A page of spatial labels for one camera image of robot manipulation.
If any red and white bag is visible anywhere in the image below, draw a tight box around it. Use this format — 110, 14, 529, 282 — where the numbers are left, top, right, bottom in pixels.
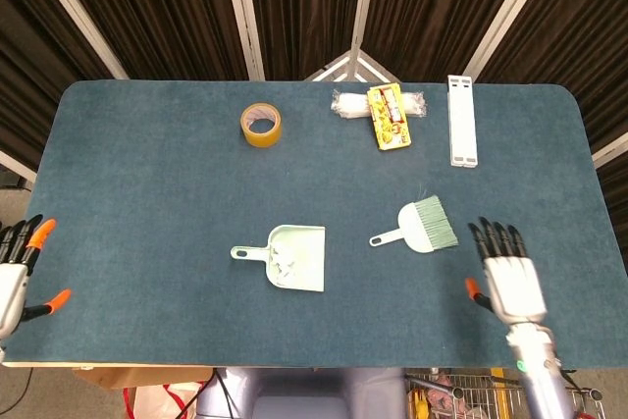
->
122, 382, 205, 419

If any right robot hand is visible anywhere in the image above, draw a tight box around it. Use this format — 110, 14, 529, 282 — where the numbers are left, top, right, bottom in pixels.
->
464, 216, 549, 327

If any light green plastic dustpan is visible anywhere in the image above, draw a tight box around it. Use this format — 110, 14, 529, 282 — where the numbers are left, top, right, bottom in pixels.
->
230, 225, 327, 293

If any lavender robot torso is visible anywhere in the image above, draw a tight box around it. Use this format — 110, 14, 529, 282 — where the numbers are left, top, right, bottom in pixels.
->
193, 367, 408, 419

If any white folded plastic stand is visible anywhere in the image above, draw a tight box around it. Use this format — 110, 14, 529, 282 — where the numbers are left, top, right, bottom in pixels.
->
446, 75, 479, 169

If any metal wire shopping cart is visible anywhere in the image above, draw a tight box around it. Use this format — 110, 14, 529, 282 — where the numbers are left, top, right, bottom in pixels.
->
404, 368, 607, 419

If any white frame foot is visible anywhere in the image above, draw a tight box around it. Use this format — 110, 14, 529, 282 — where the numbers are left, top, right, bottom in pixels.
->
303, 49, 403, 83

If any light green hand broom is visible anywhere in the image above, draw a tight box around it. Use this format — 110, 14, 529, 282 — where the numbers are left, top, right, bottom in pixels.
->
368, 186, 460, 254

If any yellow printed cardboard box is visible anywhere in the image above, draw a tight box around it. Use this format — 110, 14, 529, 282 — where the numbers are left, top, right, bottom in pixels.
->
367, 83, 412, 151

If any clear plastic wrapped pack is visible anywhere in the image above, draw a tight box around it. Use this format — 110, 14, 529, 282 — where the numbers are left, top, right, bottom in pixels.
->
331, 88, 427, 120

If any brown cardboard box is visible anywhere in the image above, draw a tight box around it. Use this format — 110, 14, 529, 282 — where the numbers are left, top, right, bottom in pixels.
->
73, 366, 215, 391

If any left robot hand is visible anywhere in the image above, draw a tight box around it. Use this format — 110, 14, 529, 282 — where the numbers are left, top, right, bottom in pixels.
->
0, 215, 73, 340

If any blue table mat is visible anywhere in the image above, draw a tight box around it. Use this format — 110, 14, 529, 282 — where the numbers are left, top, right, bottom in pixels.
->
0, 79, 628, 370

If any yellowish packing tape roll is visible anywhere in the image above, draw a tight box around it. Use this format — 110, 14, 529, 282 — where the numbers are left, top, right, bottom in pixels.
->
239, 102, 284, 149

